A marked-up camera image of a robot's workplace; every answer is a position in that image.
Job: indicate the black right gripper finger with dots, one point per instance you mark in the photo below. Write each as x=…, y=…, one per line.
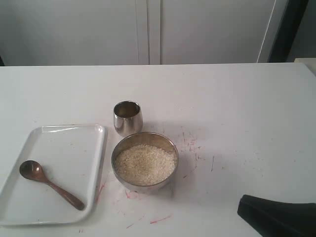
x=278, y=219

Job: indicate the brown wooden spoon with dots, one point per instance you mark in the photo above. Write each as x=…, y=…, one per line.
x=32, y=170

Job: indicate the steel bowl of rice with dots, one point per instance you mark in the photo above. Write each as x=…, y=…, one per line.
x=145, y=162

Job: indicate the small steel cup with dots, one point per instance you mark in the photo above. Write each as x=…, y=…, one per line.
x=128, y=118

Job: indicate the white rectangular tray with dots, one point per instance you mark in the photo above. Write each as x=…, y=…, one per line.
x=71, y=157

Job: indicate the white cabinet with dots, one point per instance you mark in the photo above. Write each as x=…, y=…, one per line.
x=137, y=32

